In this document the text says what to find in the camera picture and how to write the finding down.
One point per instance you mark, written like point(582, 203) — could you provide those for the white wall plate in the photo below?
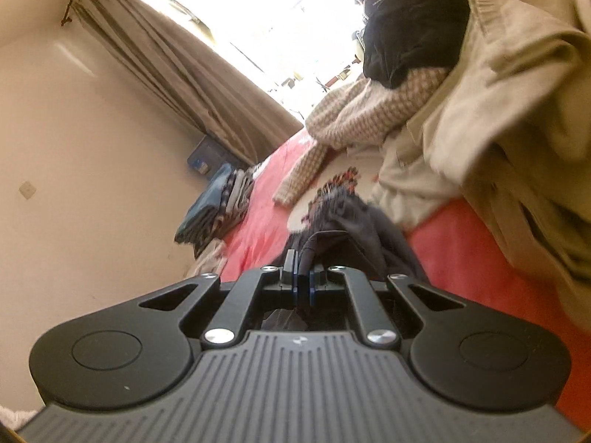
point(27, 191)

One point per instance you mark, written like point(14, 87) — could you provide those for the blue box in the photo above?
point(203, 157)

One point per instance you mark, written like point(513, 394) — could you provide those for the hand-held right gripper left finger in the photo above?
point(292, 286)

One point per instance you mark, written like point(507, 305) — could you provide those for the dark grey garment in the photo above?
point(364, 235)

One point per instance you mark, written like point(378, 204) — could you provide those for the black garment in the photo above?
point(415, 23)

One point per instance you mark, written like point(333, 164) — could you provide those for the grey-brown curtain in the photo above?
point(184, 64)

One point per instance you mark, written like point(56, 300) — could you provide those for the red floral blanket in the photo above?
point(452, 240)

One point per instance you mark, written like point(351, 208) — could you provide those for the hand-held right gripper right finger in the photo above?
point(313, 288)

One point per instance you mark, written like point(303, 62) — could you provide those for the white patterned cloth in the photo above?
point(337, 184)

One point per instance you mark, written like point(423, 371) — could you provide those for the folded plaid garment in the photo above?
point(233, 198)

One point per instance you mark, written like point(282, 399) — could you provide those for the folded dark blue garment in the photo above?
point(207, 207)

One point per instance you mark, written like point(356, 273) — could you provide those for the beige checkered garment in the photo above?
point(351, 115)

